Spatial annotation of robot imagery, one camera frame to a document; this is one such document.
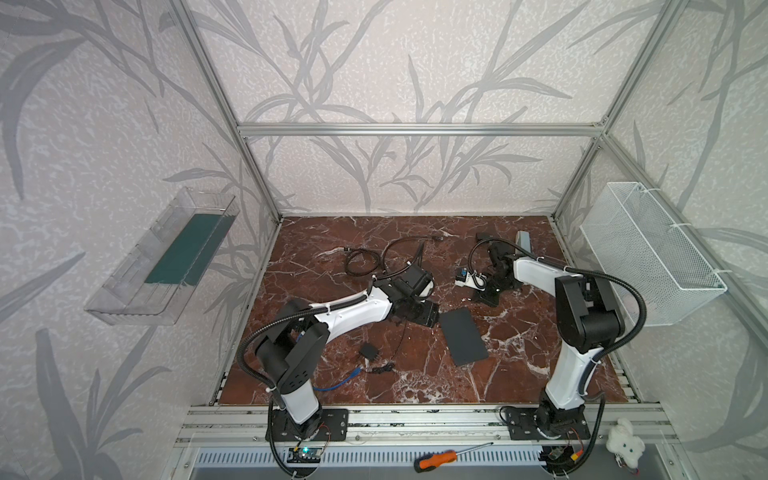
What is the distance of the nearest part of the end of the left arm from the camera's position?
0.65 m

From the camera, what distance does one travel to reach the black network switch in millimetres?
862

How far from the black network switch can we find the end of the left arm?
0.16 metres
